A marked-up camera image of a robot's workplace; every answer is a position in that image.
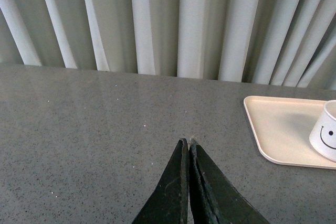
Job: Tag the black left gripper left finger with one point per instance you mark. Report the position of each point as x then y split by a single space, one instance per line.
169 201

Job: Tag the white pleated curtain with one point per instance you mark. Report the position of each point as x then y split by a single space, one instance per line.
278 42

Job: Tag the white smiley mug black handle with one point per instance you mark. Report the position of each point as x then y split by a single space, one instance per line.
322 136

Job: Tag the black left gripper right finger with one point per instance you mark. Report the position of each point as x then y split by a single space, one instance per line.
213 197

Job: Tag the beige rectangular plastic tray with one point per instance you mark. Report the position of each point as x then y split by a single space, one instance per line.
281 127

